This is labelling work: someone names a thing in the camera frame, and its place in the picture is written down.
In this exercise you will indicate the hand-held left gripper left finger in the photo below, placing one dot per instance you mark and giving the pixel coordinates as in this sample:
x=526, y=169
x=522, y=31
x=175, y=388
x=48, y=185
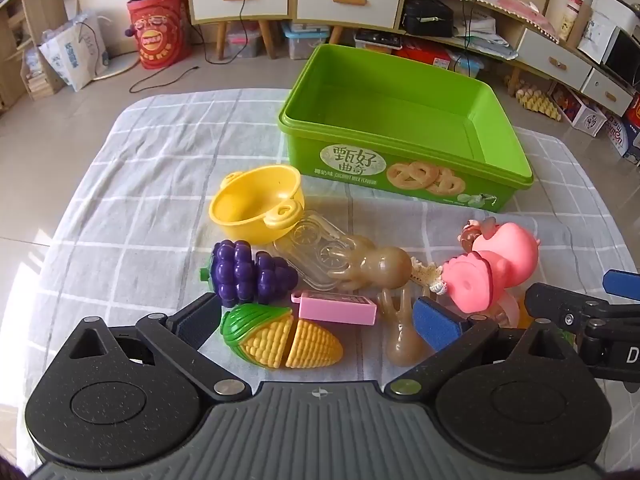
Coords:
x=197, y=322

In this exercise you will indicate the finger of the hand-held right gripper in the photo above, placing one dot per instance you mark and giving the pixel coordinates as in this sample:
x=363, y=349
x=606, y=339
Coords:
x=624, y=287
x=560, y=307

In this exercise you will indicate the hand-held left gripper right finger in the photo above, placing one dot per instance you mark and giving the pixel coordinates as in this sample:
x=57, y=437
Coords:
x=440, y=327

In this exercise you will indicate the orange toy fruit with leaf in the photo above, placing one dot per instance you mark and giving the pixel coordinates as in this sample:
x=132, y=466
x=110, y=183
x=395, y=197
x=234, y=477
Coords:
x=523, y=316

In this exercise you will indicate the brown rubber octopus toy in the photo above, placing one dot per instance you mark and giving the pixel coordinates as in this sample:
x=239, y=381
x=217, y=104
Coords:
x=400, y=347
x=392, y=267

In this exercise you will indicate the purple toy grapes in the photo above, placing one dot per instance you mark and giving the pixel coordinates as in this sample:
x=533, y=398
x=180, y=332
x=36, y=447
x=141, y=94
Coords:
x=235, y=272

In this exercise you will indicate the pink toy pig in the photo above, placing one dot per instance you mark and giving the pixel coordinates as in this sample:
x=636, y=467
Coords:
x=505, y=255

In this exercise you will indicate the pink toy carton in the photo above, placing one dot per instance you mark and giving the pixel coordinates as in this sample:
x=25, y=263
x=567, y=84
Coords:
x=335, y=310

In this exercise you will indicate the yellow toy corn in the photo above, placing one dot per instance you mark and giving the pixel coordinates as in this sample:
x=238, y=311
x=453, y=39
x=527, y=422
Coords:
x=310, y=345

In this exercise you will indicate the yellow toy pot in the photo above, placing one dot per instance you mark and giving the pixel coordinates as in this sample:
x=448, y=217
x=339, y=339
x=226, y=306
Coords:
x=240, y=215

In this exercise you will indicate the green plastic cookie box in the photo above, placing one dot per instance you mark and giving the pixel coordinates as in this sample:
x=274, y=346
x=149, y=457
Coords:
x=350, y=160

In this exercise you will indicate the beige starfish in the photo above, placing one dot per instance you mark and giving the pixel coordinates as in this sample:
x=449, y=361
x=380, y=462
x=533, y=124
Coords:
x=425, y=272

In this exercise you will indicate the small brown figurine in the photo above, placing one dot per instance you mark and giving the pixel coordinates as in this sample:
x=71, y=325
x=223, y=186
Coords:
x=470, y=235

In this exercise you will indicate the clear plastic tray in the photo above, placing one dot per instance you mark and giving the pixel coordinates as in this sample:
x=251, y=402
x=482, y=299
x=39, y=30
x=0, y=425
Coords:
x=310, y=232

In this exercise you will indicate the grey checked cloth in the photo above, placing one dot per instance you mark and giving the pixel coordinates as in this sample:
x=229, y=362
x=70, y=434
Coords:
x=150, y=185

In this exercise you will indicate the white cardboard box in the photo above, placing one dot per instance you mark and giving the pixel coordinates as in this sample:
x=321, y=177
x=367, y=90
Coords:
x=580, y=110

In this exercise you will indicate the white shelf drawer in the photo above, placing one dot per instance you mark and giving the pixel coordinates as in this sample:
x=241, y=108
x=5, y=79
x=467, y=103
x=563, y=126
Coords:
x=607, y=91
x=555, y=60

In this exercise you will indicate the yellow wooden toy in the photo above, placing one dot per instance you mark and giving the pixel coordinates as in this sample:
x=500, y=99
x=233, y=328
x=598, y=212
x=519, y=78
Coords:
x=535, y=100

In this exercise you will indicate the small clear box blue lid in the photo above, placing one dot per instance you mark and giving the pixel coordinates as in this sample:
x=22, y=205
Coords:
x=466, y=65

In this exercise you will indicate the round white base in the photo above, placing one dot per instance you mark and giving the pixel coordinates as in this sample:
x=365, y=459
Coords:
x=117, y=66

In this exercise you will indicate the red snack boxes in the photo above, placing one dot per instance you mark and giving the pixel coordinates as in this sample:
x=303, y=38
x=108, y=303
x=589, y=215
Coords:
x=422, y=52

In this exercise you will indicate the low wooden shelf unit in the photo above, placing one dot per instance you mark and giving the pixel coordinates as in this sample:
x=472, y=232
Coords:
x=500, y=35

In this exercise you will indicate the red printed bucket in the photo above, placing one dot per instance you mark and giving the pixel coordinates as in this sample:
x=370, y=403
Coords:
x=157, y=30

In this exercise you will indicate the white paper bag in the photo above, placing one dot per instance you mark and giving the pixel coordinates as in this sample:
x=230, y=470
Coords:
x=72, y=52

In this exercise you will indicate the clear storage box blue lid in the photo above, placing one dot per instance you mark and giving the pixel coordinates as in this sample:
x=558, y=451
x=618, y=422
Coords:
x=306, y=42

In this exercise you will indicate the black bag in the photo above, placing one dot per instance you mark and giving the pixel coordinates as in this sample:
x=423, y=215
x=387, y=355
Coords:
x=427, y=17

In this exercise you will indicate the wooden desk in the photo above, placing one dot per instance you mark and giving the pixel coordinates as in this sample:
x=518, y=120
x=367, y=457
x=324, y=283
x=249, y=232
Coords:
x=30, y=20

